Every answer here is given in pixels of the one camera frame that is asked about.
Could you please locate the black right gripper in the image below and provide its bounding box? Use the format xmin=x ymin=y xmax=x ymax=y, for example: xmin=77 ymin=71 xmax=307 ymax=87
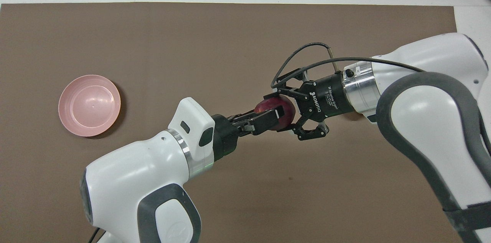
xmin=274 ymin=68 xmax=356 ymax=141

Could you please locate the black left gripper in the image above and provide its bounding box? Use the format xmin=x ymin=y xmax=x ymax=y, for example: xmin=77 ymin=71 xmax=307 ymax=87
xmin=213 ymin=107 xmax=285 ymax=161

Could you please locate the dark red apple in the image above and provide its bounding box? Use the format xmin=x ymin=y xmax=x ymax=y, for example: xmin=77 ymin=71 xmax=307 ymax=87
xmin=254 ymin=95 xmax=297 ymax=132

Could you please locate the pink plate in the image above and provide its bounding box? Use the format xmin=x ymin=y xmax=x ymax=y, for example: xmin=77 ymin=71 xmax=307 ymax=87
xmin=58 ymin=74 xmax=121 ymax=137

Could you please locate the brown table mat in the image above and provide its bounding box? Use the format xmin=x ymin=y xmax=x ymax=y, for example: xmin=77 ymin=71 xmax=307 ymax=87
xmin=0 ymin=2 xmax=466 ymax=243

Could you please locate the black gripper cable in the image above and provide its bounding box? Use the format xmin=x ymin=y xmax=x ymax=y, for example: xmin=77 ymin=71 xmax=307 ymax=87
xmin=270 ymin=43 xmax=426 ymax=89

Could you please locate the thin black cable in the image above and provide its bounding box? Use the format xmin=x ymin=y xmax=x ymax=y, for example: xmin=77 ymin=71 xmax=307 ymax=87
xmin=88 ymin=227 xmax=107 ymax=243

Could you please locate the black arm strap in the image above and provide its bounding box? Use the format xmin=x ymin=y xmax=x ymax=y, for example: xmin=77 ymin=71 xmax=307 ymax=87
xmin=441 ymin=201 xmax=491 ymax=233

